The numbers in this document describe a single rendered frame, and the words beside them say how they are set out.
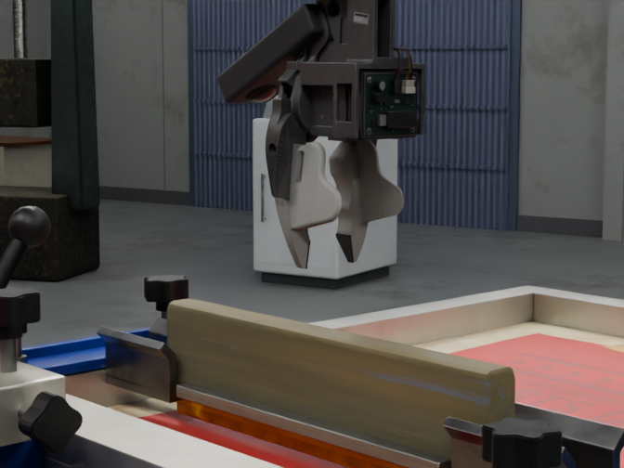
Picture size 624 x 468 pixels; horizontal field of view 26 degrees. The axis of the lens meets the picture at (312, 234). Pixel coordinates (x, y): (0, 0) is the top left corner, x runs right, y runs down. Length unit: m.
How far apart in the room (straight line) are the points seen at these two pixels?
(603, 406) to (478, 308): 0.34
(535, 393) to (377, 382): 0.34
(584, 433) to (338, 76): 0.29
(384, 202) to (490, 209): 9.26
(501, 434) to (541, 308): 0.87
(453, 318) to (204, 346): 0.47
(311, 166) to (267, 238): 6.70
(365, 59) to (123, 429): 0.31
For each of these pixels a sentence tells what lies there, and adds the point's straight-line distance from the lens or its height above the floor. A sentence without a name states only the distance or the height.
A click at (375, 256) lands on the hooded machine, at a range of 7.81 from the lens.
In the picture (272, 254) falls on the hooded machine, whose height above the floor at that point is 0.17.
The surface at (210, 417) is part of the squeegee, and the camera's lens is 1.14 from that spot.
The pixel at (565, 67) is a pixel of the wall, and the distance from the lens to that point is 10.02.
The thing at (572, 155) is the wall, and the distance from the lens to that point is 10.01.
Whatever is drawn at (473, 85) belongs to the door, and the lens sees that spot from 10.28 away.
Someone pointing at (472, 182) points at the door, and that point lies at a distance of 10.32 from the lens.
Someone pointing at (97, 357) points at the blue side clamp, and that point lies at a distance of 1.22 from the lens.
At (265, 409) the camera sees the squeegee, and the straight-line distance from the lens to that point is 1.05.
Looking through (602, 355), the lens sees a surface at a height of 0.95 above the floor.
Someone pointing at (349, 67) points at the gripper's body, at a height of 1.26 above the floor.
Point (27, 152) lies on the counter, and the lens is 9.87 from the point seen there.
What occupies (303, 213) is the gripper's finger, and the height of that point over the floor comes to 1.15.
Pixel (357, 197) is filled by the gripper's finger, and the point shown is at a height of 1.16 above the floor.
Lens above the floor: 1.26
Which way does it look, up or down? 7 degrees down
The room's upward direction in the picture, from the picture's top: straight up
